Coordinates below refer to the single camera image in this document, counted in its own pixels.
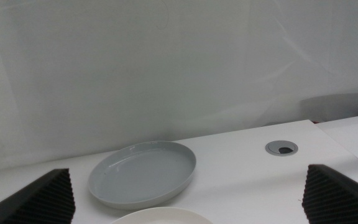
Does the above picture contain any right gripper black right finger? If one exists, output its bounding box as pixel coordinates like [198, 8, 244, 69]
[301, 164, 358, 224]

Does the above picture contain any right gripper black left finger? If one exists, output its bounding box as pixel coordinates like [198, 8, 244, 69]
[0, 168, 76, 224]

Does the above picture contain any grey shallow bowl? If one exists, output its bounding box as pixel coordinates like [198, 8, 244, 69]
[88, 140, 197, 210]

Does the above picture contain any white shallow bowl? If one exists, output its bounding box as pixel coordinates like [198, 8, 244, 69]
[110, 207, 214, 224]

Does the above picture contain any white adjacent desk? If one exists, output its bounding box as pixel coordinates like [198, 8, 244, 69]
[317, 113, 358, 174]

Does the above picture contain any white backdrop curtain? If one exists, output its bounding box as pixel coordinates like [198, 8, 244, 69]
[0, 0, 358, 174]

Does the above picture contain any grey round cable grommet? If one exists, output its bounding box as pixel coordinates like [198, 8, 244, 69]
[265, 139, 299, 157]

